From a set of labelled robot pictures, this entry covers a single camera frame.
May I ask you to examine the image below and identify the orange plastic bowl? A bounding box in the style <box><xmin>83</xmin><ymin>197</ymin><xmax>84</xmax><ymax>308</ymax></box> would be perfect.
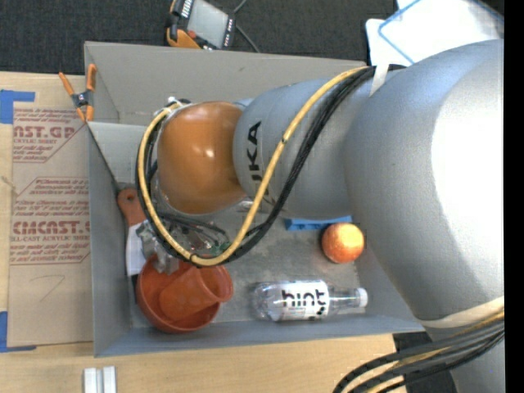
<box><xmin>135</xmin><ymin>255</ymin><xmax>235</xmax><ymax>335</ymax></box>

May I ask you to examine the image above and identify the brown cardboard board red print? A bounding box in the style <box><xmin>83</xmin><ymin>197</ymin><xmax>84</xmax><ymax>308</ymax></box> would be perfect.
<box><xmin>0</xmin><ymin>70</ymin><xmax>96</xmax><ymax>349</ymax></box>

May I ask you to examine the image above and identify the orange ball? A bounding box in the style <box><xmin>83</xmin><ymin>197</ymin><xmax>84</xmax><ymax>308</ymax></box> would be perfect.
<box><xmin>320</xmin><ymin>222</ymin><xmax>366</xmax><ymax>264</ymax></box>

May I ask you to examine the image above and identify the orange plastic cup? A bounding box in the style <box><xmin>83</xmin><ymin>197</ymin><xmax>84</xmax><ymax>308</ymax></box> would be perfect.
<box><xmin>158</xmin><ymin>264</ymin><xmax>235</xmax><ymax>323</ymax></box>

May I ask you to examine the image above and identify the clear plastic bottle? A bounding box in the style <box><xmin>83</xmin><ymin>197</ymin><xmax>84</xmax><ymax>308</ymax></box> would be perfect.
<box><xmin>251</xmin><ymin>279</ymin><xmax>369</xmax><ymax>323</ymax></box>

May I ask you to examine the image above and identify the grey metal bin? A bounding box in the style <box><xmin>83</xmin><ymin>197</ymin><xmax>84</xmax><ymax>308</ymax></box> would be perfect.
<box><xmin>84</xmin><ymin>41</ymin><xmax>427</xmax><ymax>358</ymax></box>

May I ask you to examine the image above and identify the blue flat block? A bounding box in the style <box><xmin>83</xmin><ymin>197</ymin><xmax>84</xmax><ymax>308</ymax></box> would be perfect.
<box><xmin>282</xmin><ymin>215</ymin><xmax>354</xmax><ymax>233</ymax></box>

